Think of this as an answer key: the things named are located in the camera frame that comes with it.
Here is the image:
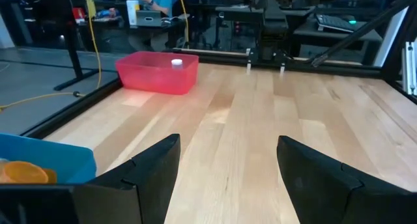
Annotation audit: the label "dark office desk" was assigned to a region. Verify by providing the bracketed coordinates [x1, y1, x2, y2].
[77, 17, 187, 53]

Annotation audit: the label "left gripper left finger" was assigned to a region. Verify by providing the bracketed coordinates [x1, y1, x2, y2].
[70, 133, 182, 224]

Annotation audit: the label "small red box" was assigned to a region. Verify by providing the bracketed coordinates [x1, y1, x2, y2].
[72, 7, 87, 23]

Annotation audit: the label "grey laptop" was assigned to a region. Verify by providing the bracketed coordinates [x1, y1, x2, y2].
[136, 9, 163, 27]

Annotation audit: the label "black desk leg frame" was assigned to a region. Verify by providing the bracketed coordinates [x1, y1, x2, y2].
[53, 0, 99, 92]

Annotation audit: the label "red plastic bin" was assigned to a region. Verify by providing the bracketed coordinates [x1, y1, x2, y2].
[115, 50, 200, 96]

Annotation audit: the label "blue plastic bin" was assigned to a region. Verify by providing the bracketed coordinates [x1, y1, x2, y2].
[0, 132, 98, 186]

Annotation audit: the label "black keyboard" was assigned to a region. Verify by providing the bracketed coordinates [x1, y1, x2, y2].
[315, 13, 360, 33]

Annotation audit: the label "black aluminium table frame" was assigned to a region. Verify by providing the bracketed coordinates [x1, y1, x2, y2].
[19, 48, 417, 140]

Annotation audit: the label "black diagonal strut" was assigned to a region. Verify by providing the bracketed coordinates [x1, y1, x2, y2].
[309, 0, 417, 68]

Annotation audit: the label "black desk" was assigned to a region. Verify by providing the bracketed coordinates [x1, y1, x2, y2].
[291, 17, 384, 57]

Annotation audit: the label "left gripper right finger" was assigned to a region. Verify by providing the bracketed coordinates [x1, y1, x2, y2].
[276, 135, 417, 224]

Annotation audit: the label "yellow hanging power cable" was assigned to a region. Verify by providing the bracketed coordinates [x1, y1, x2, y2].
[83, 0, 102, 90]

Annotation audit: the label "large amber bottle brown pills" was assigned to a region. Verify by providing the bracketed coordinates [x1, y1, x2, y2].
[0, 160, 50, 185]

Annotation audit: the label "silver aluminium extrusion post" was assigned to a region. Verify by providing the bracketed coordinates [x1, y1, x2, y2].
[402, 40, 417, 96]

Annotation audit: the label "yellow floor cable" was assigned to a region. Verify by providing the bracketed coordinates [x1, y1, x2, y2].
[0, 91, 86, 113]

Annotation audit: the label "yellow extension cord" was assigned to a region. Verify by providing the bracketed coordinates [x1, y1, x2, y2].
[177, 0, 190, 49]

